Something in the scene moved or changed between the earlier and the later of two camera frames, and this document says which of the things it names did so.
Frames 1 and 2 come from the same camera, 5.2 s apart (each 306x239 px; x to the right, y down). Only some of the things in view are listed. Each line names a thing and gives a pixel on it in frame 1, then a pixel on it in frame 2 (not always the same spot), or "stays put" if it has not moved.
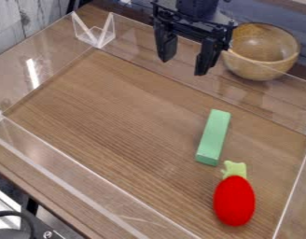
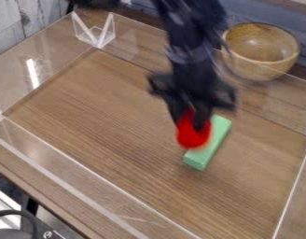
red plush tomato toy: [235, 196] → [192, 137]
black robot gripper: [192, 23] → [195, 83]
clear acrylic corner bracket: [96, 36] stays put
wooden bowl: [263, 52] stays put
